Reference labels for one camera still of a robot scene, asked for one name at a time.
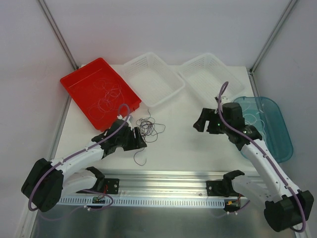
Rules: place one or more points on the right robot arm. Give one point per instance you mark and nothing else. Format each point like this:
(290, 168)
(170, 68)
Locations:
(284, 204)

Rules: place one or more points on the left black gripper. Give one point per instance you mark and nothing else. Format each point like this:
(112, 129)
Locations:
(133, 140)

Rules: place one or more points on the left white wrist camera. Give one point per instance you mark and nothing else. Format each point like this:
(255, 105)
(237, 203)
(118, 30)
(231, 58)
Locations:
(128, 118)

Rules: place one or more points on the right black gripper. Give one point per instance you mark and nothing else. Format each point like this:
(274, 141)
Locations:
(210, 121)

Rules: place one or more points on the white perforated basket left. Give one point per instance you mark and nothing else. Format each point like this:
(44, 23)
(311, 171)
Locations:
(152, 80)

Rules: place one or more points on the white slotted cable duct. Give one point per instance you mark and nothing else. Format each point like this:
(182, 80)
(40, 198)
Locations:
(143, 202)

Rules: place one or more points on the teal translucent plastic tub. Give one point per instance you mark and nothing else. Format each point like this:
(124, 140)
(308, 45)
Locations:
(265, 115)

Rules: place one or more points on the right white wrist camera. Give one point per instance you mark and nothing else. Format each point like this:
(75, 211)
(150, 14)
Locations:
(222, 99)

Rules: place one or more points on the red plastic tray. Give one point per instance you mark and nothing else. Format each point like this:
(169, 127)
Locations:
(99, 91)

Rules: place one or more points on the aluminium mounting rail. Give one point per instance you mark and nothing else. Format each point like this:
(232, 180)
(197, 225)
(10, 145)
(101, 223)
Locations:
(176, 184)

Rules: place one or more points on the white perforated basket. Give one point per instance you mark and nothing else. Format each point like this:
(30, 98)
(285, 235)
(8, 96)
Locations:
(152, 80)
(205, 75)

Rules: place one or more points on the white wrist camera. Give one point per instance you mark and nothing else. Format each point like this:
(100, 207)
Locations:
(222, 99)
(128, 118)

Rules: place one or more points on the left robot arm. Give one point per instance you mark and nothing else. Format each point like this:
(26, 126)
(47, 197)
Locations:
(49, 181)

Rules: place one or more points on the white perforated basket right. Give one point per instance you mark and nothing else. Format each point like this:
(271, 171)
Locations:
(205, 75)

